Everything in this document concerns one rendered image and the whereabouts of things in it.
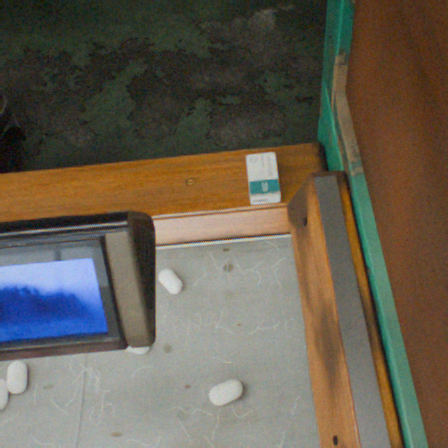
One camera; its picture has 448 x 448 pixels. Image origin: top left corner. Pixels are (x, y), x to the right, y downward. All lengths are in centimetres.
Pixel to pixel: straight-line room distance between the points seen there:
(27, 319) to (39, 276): 3
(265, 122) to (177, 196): 111
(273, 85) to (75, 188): 123
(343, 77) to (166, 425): 40
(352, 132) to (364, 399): 27
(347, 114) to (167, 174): 23
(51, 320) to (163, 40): 183
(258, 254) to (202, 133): 113
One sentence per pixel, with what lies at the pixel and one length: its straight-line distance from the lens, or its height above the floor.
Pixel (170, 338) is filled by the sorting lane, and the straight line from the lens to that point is 68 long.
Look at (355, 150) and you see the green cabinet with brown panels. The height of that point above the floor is 87.
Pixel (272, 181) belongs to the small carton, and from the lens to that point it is 71.
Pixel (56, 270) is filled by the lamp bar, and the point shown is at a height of 109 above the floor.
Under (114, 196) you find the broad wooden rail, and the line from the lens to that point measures 75.
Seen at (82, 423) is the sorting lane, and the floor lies 74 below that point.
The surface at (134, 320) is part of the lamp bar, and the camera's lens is 33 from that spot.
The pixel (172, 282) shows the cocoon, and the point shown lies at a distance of 68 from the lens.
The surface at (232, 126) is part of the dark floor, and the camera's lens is 183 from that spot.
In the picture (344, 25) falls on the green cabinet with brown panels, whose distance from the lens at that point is 62.
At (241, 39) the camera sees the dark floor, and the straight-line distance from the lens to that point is 209.
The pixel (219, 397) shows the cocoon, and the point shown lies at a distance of 63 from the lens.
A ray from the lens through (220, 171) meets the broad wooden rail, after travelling 75.
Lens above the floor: 136
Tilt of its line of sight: 58 degrees down
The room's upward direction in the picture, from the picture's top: 8 degrees counter-clockwise
